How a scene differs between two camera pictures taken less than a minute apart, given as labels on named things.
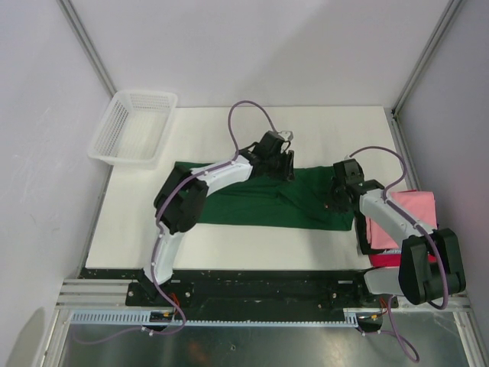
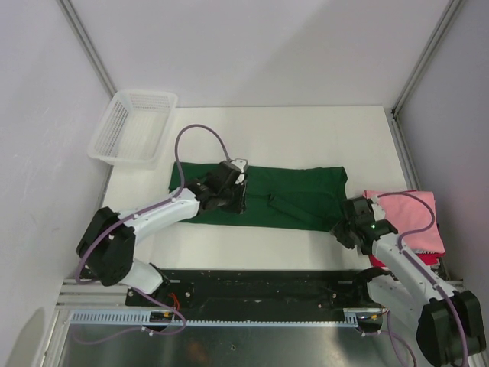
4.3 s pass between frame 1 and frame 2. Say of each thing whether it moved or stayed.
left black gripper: moved
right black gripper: moved
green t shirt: stayed
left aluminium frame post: stayed
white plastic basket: stayed
